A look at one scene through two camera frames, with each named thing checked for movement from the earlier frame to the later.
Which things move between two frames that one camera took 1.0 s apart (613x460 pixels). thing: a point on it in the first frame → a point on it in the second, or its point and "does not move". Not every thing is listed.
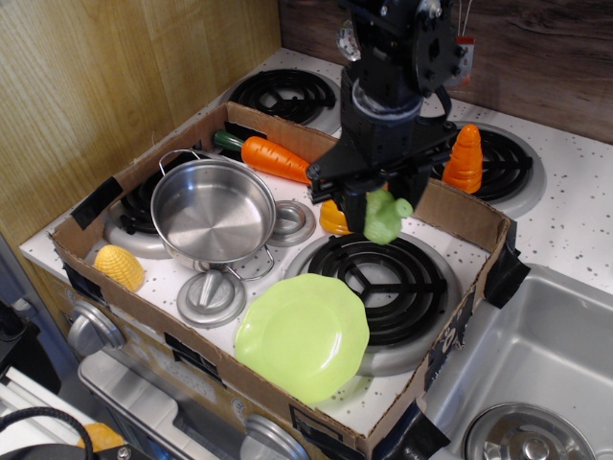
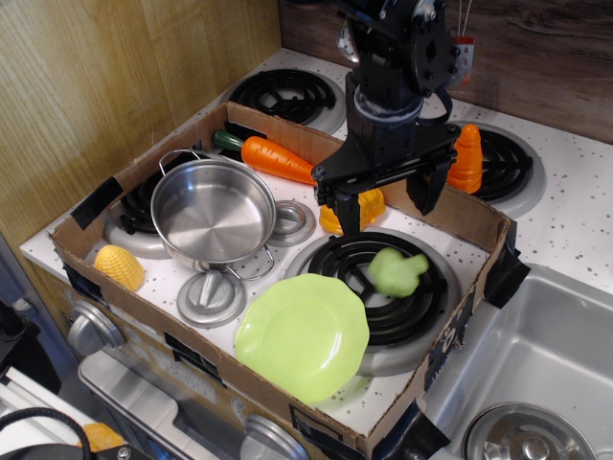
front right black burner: [411, 291] does not move
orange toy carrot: [266, 155] does not move
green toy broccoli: [383, 216] → [394, 274]
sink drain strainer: [525, 431] does not move
